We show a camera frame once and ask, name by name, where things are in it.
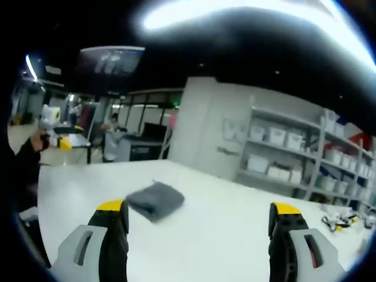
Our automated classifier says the grey towel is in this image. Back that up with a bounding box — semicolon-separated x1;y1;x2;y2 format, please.
126;181;186;223

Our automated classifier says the person's left hand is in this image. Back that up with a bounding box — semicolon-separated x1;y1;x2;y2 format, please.
32;132;51;153

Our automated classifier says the black-framed work table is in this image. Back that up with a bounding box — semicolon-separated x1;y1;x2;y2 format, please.
53;125;92;165

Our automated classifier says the small ceiling light strip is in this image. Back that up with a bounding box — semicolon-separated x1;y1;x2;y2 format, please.
25;53;39;80

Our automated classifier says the spare yellow-tipped gripper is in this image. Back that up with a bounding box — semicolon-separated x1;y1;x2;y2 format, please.
321;211;360;233

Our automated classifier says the grey office cabinet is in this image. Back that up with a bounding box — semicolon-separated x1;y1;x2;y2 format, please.
103;132;165;163

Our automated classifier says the dark hanging ceiling screen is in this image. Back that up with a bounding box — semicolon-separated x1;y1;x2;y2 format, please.
76;46;145;78

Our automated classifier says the black computer monitor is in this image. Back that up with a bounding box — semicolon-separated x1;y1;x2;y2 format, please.
143;122;169;138

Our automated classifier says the grey metal shelving unit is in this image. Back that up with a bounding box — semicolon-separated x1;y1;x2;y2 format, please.
234;105;376;213

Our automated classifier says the row of white storage boxes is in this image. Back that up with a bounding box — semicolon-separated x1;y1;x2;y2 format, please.
246;111;376;203

